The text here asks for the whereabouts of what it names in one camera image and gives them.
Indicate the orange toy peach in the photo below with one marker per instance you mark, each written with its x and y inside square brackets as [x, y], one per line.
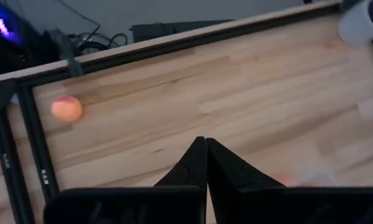
[67, 109]

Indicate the flat black box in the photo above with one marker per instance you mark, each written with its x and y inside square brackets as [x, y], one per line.
[173, 29]

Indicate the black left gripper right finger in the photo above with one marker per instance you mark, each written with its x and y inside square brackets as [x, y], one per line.
[229, 177]

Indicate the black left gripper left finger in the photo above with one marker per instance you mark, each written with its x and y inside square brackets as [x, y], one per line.
[186, 177]

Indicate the black clamp bracket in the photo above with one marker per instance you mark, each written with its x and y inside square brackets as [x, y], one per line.
[69, 53]

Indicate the black computer tower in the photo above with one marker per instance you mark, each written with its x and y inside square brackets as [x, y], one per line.
[15, 53]

